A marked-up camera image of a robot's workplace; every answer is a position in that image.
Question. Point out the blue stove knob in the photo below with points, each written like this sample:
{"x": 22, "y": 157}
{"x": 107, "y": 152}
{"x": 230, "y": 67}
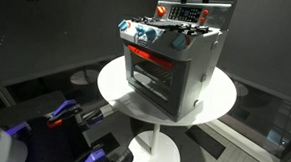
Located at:
{"x": 151, "y": 34}
{"x": 140, "y": 30}

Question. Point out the grey toy stove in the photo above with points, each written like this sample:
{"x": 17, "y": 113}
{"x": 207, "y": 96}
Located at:
{"x": 194, "y": 73}

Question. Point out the large orange stove knob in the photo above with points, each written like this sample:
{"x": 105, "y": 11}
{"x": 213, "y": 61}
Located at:
{"x": 160, "y": 11}

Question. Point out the small orange stove button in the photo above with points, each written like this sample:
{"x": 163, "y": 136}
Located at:
{"x": 202, "y": 19}
{"x": 205, "y": 12}

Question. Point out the grey ribbed griddle plate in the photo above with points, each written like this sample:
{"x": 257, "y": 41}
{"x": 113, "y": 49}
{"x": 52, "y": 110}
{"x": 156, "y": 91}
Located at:
{"x": 165, "y": 23}

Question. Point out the grey burner grate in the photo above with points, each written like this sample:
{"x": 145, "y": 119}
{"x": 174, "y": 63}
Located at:
{"x": 197, "y": 29}
{"x": 139, "y": 19}

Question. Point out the purple black clamp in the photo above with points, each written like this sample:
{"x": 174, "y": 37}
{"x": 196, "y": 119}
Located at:
{"x": 93, "y": 116}
{"x": 104, "y": 157}

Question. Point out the black storage bins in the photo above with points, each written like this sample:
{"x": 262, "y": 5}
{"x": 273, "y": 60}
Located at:
{"x": 283, "y": 131}

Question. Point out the white round pedestal table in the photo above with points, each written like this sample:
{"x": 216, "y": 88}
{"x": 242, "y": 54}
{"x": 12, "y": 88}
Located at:
{"x": 214, "y": 98}

